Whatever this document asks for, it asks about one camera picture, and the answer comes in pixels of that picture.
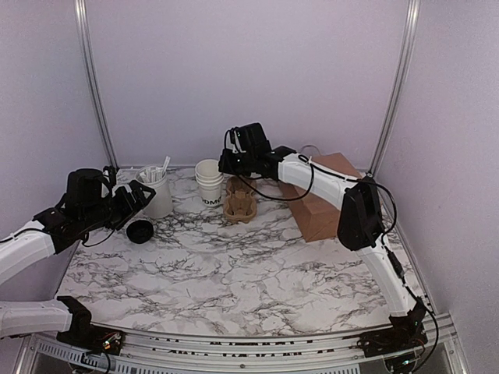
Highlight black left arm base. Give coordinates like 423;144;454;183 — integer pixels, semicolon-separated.
56;296;124;355

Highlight left rear aluminium post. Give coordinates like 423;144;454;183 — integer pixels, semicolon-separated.
74;0;119;169

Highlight white paper cups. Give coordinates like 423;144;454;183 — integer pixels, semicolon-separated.
195;159;224;207

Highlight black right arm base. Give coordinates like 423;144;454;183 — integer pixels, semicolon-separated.
357;301;428;358

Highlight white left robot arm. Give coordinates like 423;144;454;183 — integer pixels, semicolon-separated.
1;166;156;347

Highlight brown paper takeout bag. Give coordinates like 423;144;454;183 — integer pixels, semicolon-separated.
278;153;342;242

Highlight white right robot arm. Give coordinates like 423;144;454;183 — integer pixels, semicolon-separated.
219;123;426;349

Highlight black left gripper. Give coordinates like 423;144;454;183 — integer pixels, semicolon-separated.
81;179;156;232

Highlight white ribbed stirrer canister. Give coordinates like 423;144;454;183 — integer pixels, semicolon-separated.
136;167;173;219

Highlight brown cardboard cup carrier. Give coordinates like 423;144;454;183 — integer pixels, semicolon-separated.
223;176;257;224

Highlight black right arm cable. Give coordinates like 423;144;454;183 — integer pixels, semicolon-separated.
249;153;439;367

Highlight aluminium post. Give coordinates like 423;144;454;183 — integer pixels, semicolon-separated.
74;0;119;169
368;0;421;175

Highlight black plastic cup lid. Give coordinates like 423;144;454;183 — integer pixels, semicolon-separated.
126;220;154;245

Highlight front aluminium frame rail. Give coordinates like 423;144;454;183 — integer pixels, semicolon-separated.
17;314;469;373

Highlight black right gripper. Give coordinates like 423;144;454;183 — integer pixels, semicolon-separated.
218;149;255;177

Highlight right rear aluminium post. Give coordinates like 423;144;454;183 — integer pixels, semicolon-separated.
368;0;421;175

